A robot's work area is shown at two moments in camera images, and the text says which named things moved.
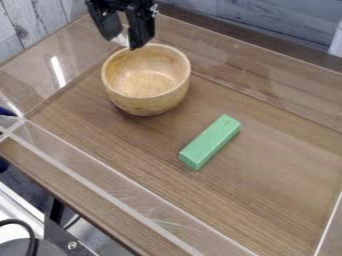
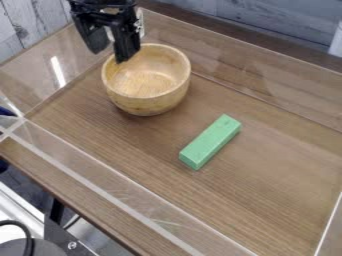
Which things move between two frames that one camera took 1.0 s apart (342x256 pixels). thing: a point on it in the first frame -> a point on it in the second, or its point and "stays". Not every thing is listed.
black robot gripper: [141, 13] -> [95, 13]
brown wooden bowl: [146, 79] stays
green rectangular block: [209, 142] stays
